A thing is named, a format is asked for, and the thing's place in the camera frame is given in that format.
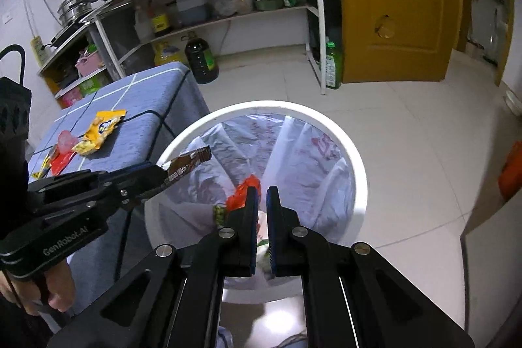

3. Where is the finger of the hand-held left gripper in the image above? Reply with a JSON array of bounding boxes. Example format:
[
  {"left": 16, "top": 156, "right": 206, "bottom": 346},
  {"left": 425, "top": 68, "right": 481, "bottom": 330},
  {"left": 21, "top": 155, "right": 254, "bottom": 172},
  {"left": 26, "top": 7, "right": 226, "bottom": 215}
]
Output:
[
  {"left": 28, "top": 164, "right": 166, "bottom": 205},
  {"left": 84, "top": 179, "right": 168, "bottom": 218}
]

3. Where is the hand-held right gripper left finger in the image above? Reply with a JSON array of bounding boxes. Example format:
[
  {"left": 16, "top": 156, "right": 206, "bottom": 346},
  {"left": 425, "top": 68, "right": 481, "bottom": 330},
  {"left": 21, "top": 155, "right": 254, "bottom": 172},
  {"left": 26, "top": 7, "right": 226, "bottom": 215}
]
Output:
[{"left": 47, "top": 186, "right": 260, "bottom": 348}]

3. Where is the pink cardboard box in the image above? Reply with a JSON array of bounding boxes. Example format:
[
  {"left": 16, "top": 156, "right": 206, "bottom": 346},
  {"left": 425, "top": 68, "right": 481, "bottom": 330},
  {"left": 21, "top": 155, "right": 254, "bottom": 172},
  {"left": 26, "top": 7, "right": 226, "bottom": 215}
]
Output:
[{"left": 61, "top": 87, "right": 84, "bottom": 107}]

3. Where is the white plastic bottle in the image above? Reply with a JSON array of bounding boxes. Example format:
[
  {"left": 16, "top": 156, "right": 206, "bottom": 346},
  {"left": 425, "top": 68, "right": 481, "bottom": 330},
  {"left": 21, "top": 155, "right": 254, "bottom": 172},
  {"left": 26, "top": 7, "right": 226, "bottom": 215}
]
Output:
[{"left": 134, "top": 6, "right": 152, "bottom": 43}]

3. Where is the yellow wooden door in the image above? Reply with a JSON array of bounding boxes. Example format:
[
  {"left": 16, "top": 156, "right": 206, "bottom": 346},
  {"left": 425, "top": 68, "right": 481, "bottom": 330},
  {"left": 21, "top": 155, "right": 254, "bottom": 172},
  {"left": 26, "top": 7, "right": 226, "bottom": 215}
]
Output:
[{"left": 332, "top": 0, "right": 463, "bottom": 83}]

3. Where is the white floor bowl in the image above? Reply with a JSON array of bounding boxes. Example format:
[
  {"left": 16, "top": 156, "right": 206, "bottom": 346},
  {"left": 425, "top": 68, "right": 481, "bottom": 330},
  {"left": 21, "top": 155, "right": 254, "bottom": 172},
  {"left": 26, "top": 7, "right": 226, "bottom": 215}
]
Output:
[{"left": 503, "top": 89, "right": 522, "bottom": 110}]

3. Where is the steel steamer pot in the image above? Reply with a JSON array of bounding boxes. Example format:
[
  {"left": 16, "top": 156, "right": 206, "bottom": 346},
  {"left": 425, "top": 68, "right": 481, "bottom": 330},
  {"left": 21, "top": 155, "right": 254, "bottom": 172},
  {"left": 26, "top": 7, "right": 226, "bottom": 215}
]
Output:
[{"left": 57, "top": 0, "right": 99, "bottom": 26}]

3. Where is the red lidded plastic cup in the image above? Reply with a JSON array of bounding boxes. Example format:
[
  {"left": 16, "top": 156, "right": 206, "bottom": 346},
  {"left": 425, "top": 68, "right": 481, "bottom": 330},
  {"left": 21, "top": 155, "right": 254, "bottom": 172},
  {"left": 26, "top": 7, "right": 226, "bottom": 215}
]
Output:
[{"left": 49, "top": 130, "right": 78, "bottom": 175}]

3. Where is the blue checked tablecloth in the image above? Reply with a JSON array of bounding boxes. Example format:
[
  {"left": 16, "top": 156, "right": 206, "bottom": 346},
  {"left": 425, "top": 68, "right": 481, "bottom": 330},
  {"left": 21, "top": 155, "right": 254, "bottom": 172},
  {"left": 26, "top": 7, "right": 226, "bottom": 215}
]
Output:
[{"left": 26, "top": 62, "right": 210, "bottom": 336}]

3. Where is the green cardboard box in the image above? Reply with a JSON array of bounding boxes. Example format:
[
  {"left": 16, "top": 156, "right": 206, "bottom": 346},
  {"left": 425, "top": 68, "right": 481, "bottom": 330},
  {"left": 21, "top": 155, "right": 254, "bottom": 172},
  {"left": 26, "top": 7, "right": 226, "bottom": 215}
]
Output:
[{"left": 79, "top": 73, "right": 111, "bottom": 96}]

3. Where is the clear plastic bin liner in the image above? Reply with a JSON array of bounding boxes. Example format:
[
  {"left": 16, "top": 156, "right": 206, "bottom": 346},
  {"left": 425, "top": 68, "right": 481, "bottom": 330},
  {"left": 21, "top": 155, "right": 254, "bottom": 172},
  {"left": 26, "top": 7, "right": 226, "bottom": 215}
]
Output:
[{"left": 157, "top": 113, "right": 355, "bottom": 279}]

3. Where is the black induction cooker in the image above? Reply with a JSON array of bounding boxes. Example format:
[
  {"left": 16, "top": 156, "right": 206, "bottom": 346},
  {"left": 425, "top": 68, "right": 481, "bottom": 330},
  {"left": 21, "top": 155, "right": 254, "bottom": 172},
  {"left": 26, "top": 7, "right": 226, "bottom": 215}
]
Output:
[{"left": 49, "top": 24, "right": 88, "bottom": 47}]

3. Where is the small yellow green wrapper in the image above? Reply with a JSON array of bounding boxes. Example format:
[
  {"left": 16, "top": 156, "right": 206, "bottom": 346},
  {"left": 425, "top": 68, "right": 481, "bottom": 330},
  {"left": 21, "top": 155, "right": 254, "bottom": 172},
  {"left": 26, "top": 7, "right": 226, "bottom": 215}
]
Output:
[{"left": 32, "top": 154, "right": 54, "bottom": 179}]

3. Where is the yellow snack wrapper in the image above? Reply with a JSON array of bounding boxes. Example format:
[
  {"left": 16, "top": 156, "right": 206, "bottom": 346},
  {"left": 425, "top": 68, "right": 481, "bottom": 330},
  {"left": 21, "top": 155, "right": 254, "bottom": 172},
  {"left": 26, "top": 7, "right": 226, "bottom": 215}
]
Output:
[{"left": 72, "top": 109, "right": 127, "bottom": 156}]

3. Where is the pink plastic basket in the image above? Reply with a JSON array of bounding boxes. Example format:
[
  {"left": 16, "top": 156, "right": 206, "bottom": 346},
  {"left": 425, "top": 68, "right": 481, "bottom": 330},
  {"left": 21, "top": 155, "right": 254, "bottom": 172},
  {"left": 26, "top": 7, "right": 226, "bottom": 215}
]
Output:
[{"left": 75, "top": 50, "right": 104, "bottom": 77}]

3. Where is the white round trash bin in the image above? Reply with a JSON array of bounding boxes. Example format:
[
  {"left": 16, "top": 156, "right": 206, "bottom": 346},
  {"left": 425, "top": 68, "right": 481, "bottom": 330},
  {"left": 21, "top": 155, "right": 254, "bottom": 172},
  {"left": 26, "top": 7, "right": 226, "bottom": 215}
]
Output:
[{"left": 144, "top": 100, "right": 370, "bottom": 306}]

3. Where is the yellow label sauce bottle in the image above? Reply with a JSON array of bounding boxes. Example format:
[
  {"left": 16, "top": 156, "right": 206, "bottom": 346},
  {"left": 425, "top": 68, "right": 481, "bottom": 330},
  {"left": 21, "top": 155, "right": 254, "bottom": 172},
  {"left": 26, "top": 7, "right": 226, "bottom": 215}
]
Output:
[{"left": 149, "top": 3, "right": 172, "bottom": 38}]

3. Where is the yellowed power strip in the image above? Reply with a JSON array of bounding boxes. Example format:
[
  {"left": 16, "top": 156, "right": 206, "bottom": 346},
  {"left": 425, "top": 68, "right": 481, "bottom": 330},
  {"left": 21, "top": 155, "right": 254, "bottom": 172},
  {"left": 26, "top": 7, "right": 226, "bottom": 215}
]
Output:
[{"left": 30, "top": 37, "right": 49, "bottom": 63}]

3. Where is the brown snack wrapper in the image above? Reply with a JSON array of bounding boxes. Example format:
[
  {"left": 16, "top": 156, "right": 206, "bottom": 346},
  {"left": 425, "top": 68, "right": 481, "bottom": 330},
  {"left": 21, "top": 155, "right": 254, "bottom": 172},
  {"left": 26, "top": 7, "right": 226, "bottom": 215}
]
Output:
[{"left": 162, "top": 145, "right": 213, "bottom": 186}]

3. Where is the orange plastic object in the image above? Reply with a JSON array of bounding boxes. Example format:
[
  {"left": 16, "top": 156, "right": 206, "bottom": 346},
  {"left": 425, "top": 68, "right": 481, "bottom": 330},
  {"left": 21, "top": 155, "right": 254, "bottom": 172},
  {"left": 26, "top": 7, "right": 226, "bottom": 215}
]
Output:
[{"left": 498, "top": 142, "right": 522, "bottom": 200}]

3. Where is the white plastic tub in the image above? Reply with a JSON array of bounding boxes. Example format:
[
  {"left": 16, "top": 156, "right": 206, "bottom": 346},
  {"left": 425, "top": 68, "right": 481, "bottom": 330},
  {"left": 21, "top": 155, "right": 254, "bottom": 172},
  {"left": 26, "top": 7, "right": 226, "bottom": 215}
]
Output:
[{"left": 229, "top": 0, "right": 254, "bottom": 15}]

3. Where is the green drink bottle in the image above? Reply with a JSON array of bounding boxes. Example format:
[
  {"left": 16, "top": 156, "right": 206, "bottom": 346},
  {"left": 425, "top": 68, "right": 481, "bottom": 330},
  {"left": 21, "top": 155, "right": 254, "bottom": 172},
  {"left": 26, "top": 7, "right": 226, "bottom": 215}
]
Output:
[{"left": 325, "top": 42, "right": 342, "bottom": 90}]

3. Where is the dark oil jug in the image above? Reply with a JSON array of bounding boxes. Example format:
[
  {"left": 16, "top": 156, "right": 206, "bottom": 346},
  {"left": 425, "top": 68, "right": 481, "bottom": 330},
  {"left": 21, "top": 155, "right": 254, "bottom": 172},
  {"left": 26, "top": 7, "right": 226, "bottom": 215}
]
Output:
[{"left": 185, "top": 32, "right": 220, "bottom": 84}]

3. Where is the red plastic bag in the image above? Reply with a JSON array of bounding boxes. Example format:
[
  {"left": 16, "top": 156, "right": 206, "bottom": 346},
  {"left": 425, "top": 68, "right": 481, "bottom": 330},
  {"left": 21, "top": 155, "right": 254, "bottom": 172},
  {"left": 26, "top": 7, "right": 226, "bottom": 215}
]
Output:
[{"left": 226, "top": 174, "right": 262, "bottom": 212}]

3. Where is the translucent jerrycan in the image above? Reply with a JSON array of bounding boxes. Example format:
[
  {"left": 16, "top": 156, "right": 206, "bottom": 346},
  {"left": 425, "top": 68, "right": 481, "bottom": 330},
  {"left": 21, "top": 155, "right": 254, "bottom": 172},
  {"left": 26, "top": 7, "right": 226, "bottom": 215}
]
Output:
[{"left": 176, "top": 0, "right": 210, "bottom": 26}]

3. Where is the person's left hand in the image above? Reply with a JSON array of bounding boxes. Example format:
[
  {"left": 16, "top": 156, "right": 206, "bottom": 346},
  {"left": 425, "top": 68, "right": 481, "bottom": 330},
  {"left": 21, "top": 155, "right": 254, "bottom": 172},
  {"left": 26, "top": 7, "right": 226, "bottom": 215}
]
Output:
[{"left": 0, "top": 262, "right": 76, "bottom": 316}]

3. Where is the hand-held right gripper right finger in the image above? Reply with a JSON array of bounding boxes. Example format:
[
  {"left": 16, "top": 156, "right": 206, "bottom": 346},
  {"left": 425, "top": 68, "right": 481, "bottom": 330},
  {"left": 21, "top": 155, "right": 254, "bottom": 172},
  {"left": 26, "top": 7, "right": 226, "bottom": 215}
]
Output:
[{"left": 266, "top": 186, "right": 476, "bottom": 348}]

